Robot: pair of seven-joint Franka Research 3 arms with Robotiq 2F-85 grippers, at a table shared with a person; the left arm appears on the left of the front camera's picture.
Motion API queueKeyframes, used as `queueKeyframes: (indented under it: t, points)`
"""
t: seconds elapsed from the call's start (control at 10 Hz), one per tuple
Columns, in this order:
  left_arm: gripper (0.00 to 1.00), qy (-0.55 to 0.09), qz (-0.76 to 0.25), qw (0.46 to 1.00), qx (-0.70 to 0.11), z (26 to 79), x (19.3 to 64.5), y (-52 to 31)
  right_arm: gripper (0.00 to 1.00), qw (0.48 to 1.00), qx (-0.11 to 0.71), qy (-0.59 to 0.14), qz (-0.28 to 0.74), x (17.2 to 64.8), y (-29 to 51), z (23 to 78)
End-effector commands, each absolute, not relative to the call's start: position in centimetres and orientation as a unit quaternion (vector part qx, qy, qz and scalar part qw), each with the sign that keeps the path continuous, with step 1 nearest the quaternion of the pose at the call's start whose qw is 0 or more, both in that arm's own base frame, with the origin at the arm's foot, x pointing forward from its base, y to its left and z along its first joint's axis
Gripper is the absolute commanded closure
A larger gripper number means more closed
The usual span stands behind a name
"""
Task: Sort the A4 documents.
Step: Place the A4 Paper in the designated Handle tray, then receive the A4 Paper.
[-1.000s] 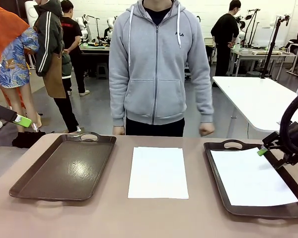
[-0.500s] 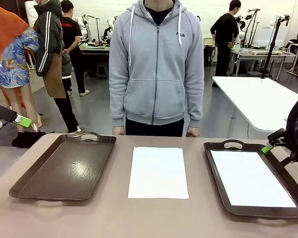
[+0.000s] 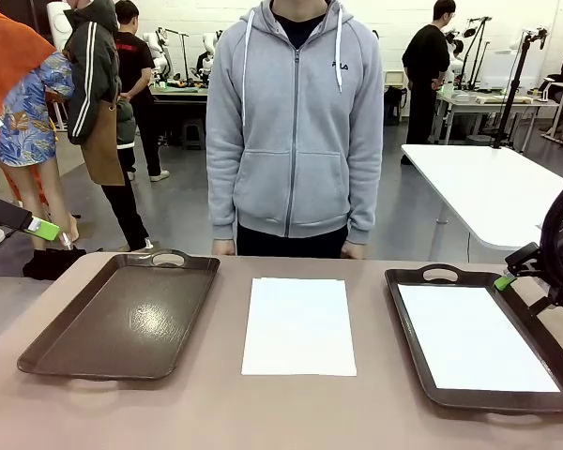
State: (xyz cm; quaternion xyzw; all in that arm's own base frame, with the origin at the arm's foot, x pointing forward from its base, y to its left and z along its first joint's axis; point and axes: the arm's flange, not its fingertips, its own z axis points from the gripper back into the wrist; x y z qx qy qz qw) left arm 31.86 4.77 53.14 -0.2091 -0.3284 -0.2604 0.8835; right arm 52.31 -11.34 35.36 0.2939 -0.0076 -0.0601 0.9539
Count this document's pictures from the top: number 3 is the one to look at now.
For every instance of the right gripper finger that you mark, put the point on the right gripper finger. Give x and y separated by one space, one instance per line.
542 305
523 262

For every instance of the white A4 paper sheet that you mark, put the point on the white A4 paper sheet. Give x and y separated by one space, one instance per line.
474 342
300 328

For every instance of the small white robot arm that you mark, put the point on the small white robot arm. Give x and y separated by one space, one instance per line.
156 51
456 56

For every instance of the person's right forearm grey sleeve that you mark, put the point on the person's right forearm grey sleeve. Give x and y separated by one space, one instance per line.
221 201

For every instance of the white robot link casing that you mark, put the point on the white robot link casing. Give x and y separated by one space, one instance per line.
58 23

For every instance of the person's left forearm grey sleeve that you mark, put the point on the person's left forearm grey sleeve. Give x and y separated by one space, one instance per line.
363 206

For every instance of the person's left hand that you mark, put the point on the person's left hand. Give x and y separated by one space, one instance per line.
352 250

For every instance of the person's right hand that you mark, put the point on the person's right hand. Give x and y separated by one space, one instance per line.
224 247

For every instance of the black cloth bundle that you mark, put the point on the black cloth bundle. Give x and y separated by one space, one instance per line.
51 265

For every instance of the white rounded table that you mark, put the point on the white rounded table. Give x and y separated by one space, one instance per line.
488 187

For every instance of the mannequin in floral blue dress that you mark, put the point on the mannequin in floral blue dress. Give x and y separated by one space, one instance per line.
28 122

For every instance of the brown plastic serving tray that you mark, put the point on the brown plastic serving tray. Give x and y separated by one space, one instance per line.
122 319
450 403

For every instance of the orange garment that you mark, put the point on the orange garment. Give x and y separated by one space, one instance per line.
9 70

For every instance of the person in striped dark jacket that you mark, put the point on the person in striped dark jacket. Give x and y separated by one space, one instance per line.
94 94

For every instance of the grey metal desk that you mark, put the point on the grey metal desk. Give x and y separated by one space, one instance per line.
488 100

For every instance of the black tripod stand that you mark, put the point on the black tripod stand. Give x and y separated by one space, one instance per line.
513 94

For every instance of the man in black t-shirt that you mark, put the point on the man in black t-shirt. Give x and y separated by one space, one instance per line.
133 70

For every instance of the dark work table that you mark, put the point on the dark work table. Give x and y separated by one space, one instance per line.
178 105

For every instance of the grey plastic stool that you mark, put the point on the grey plastic stool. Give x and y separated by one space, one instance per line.
193 133

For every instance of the man in black sweater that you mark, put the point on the man in black sweater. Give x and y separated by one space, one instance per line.
427 70

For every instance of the person in grey hoodie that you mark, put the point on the person in grey hoodie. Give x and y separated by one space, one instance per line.
295 140

